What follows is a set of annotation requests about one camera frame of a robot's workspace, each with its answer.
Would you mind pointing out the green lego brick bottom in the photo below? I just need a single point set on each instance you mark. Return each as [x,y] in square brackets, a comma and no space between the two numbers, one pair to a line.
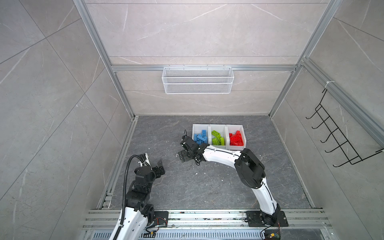
[216,134]

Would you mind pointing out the white three-compartment bin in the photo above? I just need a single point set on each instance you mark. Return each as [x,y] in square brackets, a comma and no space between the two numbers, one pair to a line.
[229,137]

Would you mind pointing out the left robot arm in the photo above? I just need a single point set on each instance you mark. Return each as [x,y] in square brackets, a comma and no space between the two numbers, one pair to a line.
[137,216]

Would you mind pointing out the black wire hook rack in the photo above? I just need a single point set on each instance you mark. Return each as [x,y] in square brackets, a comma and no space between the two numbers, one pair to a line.
[341,140]

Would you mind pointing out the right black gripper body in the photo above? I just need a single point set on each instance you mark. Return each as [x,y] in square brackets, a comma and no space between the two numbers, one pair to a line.
[191,155]

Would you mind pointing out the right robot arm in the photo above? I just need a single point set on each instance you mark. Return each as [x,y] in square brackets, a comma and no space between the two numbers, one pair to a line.
[249,169]

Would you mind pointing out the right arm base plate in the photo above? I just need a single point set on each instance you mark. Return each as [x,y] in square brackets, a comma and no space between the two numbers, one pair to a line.
[260,219]

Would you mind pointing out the white wire mesh basket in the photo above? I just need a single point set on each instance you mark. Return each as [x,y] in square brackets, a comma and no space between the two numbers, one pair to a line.
[197,80]

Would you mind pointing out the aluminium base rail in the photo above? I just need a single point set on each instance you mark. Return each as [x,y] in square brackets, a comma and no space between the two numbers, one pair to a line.
[227,224]

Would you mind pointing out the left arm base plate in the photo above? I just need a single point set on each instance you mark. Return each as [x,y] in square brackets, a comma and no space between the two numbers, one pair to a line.
[158,219]

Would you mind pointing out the red arch lego piece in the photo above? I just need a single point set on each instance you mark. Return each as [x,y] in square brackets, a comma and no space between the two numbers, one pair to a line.
[238,139]

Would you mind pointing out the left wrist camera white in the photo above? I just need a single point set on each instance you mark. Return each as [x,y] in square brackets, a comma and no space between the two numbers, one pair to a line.
[144,161]

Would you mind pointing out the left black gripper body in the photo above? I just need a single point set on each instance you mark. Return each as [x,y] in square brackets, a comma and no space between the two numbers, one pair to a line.
[157,174]

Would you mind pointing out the green lego brick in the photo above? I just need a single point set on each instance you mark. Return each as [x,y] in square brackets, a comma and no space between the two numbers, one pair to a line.
[216,134]
[216,142]

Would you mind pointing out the red lego brick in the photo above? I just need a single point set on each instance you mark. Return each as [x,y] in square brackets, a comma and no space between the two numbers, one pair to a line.
[231,139]

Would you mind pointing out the blue lego brick low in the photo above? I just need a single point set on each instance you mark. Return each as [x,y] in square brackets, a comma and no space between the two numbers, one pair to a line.
[202,139]

